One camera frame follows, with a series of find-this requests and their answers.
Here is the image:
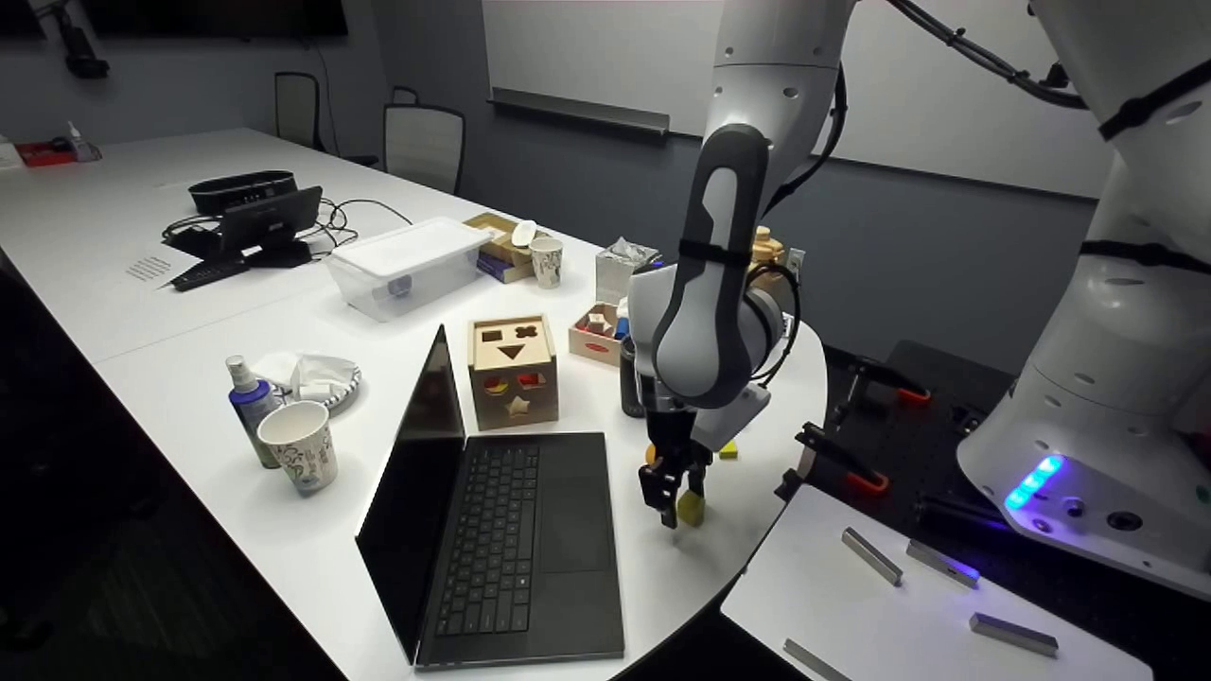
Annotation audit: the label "small spray bottle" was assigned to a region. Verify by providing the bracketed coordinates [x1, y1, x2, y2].
[222, 353, 289, 475]

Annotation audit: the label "black clamp with red tip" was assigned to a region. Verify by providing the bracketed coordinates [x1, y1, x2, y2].
[825, 346, 940, 414]
[773, 422, 894, 504]

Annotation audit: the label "patterned paper cup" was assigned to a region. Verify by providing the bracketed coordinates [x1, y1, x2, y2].
[252, 398, 342, 498]

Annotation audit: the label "black open laptop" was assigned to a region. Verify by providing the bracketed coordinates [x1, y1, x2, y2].
[353, 322, 627, 674]

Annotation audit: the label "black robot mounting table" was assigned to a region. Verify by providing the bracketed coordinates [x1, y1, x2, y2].
[778, 337, 1211, 681]

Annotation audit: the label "grey metal bar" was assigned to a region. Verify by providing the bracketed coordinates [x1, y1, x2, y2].
[778, 637, 851, 681]
[906, 536, 984, 593]
[841, 528, 908, 591]
[966, 611, 1062, 662]

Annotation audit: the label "red flat item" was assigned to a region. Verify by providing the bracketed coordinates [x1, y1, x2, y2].
[10, 133, 105, 169]

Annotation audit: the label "white flat board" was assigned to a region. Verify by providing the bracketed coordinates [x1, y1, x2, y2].
[720, 480, 1154, 681]

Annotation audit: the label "dark wall screen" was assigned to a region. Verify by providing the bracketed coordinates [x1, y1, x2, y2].
[81, 0, 353, 38]

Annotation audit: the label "wooden shape sorter box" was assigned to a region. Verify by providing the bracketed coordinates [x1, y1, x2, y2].
[464, 314, 565, 430]

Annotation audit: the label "wooden tray with toys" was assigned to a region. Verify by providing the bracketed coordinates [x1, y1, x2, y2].
[565, 298, 627, 372]

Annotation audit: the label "crumpled clear plastic bag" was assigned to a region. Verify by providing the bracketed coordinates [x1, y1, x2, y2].
[257, 353, 367, 417]

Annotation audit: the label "black oval case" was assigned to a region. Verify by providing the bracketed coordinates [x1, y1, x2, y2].
[184, 168, 301, 219]

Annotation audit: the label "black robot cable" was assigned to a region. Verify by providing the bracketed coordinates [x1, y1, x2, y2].
[887, 0, 1090, 110]

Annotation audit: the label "small cardboard box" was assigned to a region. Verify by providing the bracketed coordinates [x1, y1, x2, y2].
[460, 210, 545, 284]

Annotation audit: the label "dark office chair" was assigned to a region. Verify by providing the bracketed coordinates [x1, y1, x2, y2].
[271, 68, 324, 152]
[377, 89, 468, 197]

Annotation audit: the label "black table cables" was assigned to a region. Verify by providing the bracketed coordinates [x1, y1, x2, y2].
[298, 192, 415, 254]

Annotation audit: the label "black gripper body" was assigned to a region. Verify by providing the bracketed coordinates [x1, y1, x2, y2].
[641, 404, 714, 476]

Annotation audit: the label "clear plastic storage container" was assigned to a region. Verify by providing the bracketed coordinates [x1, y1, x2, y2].
[322, 215, 492, 322]

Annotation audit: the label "black camera on mount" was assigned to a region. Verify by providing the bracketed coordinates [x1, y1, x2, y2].
[31, 0, 108, 85]

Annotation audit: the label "tan plastic bottle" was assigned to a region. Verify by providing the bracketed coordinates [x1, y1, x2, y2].
[748, 222, 790, 278]

